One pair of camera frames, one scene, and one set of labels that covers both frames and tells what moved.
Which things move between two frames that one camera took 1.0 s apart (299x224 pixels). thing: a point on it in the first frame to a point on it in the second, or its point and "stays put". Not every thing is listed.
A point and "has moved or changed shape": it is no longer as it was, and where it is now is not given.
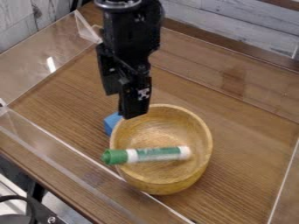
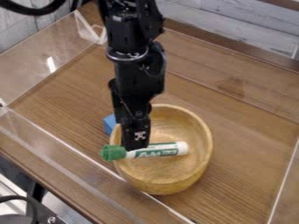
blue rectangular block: [111, 121] stays put
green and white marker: [147, 154] has moved or changed shape
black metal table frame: [42, 213] stays put
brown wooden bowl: [172, 126] stays put
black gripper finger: [135, 97] to [135, 133]
